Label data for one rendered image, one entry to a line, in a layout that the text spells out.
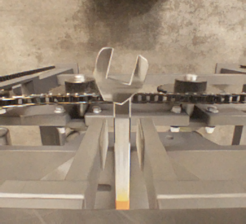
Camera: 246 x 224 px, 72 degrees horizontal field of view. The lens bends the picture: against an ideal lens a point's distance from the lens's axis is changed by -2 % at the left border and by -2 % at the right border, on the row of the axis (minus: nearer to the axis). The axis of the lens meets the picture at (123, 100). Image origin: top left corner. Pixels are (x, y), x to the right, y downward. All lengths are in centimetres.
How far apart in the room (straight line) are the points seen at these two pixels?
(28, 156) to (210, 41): 139
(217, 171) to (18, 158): 20
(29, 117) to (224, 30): 137
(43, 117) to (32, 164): 25
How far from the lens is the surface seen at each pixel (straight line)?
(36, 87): 58
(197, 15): 143
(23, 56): 151
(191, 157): 19
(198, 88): 46
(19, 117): 47
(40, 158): 19
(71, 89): 44
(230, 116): 48
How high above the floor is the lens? 131
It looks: 74 degrees down
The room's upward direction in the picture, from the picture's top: 179 degrees counter-clockwise
